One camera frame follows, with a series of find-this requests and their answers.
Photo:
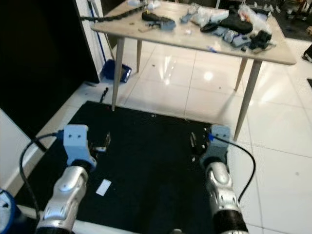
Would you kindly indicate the large black floor mat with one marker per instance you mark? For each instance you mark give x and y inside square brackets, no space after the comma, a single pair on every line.
[151,161]

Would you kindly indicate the white cabinet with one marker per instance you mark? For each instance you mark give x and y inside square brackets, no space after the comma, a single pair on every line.
[9,151]

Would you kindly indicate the light wooden table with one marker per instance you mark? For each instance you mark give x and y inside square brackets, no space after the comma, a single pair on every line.
[175,41]

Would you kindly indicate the grey blue device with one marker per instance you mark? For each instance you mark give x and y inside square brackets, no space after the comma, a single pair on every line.
[234,38]

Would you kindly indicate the blue round object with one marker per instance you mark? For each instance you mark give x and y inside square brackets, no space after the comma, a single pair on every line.
[7,212]

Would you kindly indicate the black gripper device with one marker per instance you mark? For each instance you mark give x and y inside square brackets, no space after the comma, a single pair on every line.
[261,40]

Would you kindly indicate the grey plastic part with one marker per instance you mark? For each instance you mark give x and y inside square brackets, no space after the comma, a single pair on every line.
[167,25]

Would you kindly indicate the black fabric bag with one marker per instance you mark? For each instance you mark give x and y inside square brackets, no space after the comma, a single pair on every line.
[236,24]

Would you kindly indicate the long black shoe-shaped object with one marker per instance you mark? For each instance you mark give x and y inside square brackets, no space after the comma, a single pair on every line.
[153,17]

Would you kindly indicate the crumpled clear plastic bag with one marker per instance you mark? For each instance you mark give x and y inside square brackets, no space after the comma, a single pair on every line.
[253,15]

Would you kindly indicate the black bag on floor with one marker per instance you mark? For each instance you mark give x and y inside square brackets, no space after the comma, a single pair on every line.
[308,51]

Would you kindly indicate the pale grey right wrist camera mount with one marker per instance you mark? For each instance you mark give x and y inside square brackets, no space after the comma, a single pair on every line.
[218,146]

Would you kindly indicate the pale grey wrist camera mount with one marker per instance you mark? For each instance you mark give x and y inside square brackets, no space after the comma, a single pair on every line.
[218,146]
[78,144]

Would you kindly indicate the pale grey left wrist camera mount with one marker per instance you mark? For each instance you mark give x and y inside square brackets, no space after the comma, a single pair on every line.
[78,144]

